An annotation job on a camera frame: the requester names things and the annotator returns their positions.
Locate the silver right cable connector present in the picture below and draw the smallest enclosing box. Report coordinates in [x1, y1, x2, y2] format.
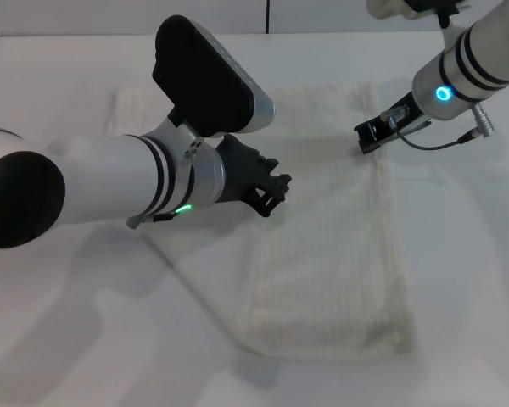
[469, 103, 498, 136]

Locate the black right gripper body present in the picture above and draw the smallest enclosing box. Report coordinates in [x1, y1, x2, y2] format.
[372, 93, 434, 148]

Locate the grey right wrist cable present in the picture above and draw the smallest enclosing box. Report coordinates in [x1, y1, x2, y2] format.
[381, 105, 478, 150]

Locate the white ribbed towel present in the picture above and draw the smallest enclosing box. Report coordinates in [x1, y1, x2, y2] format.
[105, 82, 419, 362]

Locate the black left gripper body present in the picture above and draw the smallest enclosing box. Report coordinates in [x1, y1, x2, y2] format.
[214, 134, 281, 214]

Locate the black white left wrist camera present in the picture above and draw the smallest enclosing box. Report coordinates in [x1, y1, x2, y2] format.
[151, 14, 277, 139]

